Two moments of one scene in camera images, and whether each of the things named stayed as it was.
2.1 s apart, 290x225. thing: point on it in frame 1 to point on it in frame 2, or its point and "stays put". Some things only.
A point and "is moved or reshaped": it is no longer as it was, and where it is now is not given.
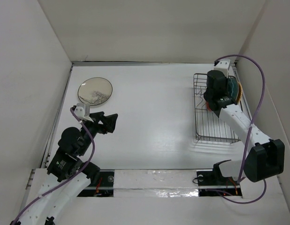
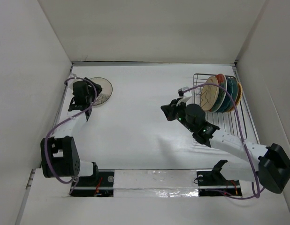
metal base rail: [161, 183] stays put
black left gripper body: [93, 128] to [90, 97]
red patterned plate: [209, 108] is moved or reshaped
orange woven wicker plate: [240, 92] stays put
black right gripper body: [206, 95] to [180, 114]
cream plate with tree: [95, 91] stays put
